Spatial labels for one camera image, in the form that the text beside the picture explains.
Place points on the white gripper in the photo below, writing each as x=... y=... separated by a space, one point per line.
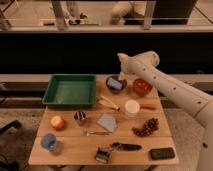
x=124 y=62

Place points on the blue sponge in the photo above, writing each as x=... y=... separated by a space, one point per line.
x=114 y=83

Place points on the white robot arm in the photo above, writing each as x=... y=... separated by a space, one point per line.
x=192 y=100

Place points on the purple bowl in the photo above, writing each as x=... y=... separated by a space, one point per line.
x=113 y=90

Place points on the red bowl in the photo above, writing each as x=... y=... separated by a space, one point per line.
x=141 y=87

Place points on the white lidded container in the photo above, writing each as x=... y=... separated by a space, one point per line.
x=132 y=108

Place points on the yellow banana toy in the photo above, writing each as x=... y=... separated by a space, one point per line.
x=108 y=103

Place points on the orange carrot toy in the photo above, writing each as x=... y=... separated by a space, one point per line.
x=148 y=106

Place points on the green plastic tray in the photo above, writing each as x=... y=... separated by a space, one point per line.
x=70 y=91

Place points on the blue folded cloth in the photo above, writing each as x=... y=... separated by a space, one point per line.
x=108 y=122

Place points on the wooden table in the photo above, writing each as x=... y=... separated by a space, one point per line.
x=61 y=141

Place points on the dark grape bunch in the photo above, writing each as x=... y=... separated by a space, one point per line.
x=148 y=128

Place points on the silver metal fork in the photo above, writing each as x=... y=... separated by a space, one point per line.
x=88 y=133

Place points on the orange fruit toy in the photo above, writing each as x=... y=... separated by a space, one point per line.
x=57 y=122

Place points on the black rectangular case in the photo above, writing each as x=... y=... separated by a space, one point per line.
x=162 y=153

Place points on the blue plastic cup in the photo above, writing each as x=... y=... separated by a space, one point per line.
x=49 y=142

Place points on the black handled brush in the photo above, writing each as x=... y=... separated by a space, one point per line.
x=125 y=147

